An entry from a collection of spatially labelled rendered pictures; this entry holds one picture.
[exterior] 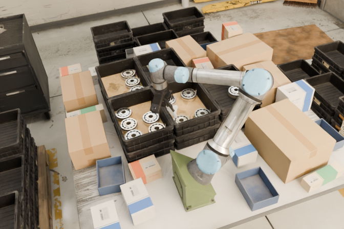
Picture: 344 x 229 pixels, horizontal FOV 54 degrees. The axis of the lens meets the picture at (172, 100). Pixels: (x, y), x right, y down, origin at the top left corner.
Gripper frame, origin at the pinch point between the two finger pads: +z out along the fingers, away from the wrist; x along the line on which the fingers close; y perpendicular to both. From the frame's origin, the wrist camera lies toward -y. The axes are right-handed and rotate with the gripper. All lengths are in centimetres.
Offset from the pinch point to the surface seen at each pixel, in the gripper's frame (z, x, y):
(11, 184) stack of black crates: 56, 106, -48
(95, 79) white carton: 24, 84, 39
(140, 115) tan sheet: 17.7, 25.7, 11.1
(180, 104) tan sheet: 19.7, 6.7, 30.2
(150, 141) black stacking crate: 15.0, 7.1, -7.8
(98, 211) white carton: 19, 12, -55
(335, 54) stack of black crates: 78, -77, 199
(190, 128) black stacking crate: 15.7, -9.8, 9.8
